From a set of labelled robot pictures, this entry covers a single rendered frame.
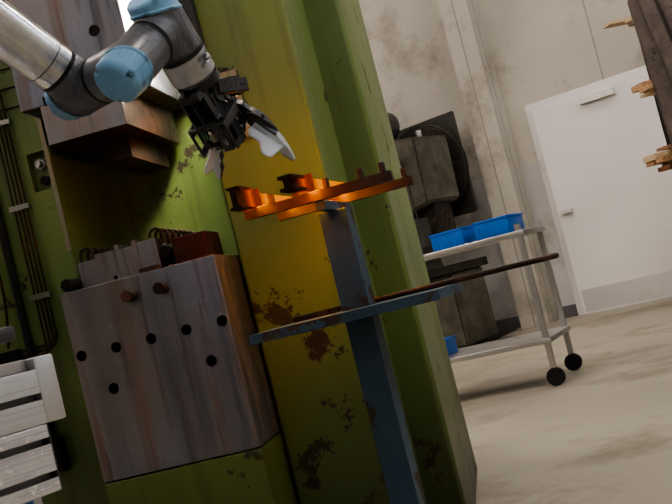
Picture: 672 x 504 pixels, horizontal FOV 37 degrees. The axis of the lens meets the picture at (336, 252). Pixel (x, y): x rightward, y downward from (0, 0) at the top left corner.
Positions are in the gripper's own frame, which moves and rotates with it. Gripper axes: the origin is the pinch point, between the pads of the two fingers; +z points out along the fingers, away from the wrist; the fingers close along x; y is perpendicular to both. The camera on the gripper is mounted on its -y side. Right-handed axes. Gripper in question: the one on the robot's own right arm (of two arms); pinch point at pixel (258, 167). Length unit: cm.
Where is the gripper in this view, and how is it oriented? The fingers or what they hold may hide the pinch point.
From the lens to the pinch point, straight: 174.5
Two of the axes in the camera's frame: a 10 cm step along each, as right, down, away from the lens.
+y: -2.4, 6.6, -7.1
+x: 8.7, -1.8, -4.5
